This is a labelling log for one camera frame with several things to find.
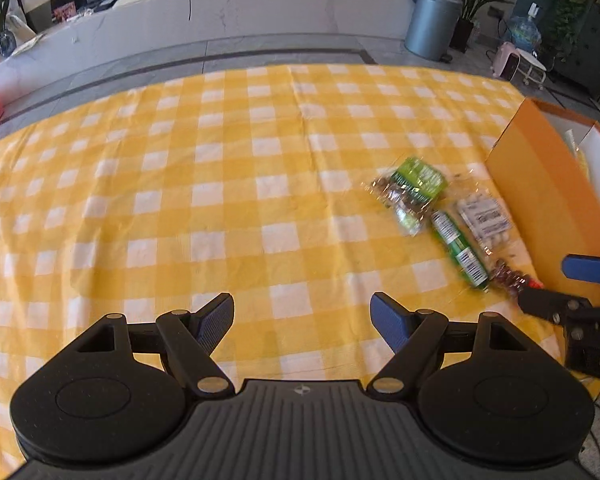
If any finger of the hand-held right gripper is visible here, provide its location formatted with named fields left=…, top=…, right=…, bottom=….
left=518, top=286, right=594, bottom=324
left=561, top=254, right=600, bottom=284

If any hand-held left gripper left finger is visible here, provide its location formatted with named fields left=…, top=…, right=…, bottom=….
left=59, top=292, right=236, bottom=397

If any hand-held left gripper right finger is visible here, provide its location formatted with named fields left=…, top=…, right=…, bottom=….
left=366, top=291, right=546, bottom=396

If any small dark red snack packet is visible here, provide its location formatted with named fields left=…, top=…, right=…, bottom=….
left=490, top=259, right=544, bottom=294

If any orange cardboard box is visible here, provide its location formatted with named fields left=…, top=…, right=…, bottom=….
left=484, top=97, right=600, bottom=302

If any green stick snack packet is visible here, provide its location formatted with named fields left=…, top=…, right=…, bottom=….
left=430, top=210, right=491, bottom=291

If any clear white candy packet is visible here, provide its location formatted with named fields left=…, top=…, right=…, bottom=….
left=452, top=192, right=514, bottom=257

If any green nut snack packet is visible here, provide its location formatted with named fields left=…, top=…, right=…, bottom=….
left=367, top=156, right=451, bottom=237

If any yellow checked tablecloth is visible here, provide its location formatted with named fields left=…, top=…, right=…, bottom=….
left=0, top=63, right=600, bottom=476

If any white round stool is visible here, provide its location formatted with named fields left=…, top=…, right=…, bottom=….
left=517, top=52, right=549, bottom=89

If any dark grey cabinet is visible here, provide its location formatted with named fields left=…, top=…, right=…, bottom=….
left=545, top=0, right=600, bottom=97

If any small pink white heater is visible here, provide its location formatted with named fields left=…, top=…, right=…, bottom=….
left=492, top=42, right=524, bottom=81

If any blue water bottle with pump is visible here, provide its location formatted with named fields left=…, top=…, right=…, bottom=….
left=509, top=3, right=544, bottom=54

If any potted plant in black pot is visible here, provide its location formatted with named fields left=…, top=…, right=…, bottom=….
left=442, top=0, right=512, bottom=54

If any blue-grey pedal trash can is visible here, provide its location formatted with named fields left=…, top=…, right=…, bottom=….
left=404, top=0, right=464, bottom=61

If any white marble television console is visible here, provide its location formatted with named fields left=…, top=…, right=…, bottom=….
left=0, top=0, right=417, bottom=147

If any grey hanging cable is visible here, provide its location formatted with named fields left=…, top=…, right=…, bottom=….
left=166, top=0, right=193, bottom=22

